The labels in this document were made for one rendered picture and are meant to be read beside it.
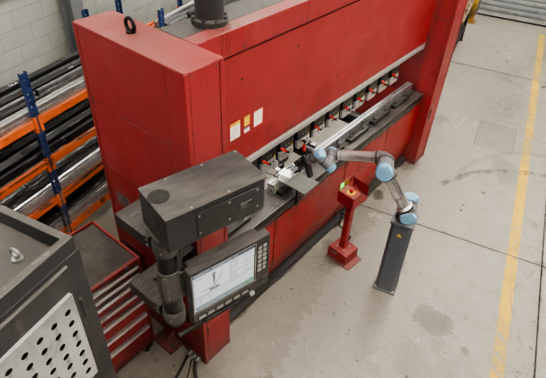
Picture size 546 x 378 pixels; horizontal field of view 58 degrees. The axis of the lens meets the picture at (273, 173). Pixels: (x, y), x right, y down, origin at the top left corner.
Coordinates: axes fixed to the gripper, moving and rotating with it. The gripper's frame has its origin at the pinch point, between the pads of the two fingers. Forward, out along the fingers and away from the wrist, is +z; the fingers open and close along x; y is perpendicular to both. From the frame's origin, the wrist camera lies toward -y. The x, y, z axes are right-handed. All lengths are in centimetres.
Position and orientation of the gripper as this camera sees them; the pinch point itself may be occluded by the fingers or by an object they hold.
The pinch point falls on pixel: (295, 171)
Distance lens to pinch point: 363.4
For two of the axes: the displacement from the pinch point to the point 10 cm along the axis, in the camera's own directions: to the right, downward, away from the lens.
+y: -5.6, -8.3, -0.3
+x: -6.4, 4.5, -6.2
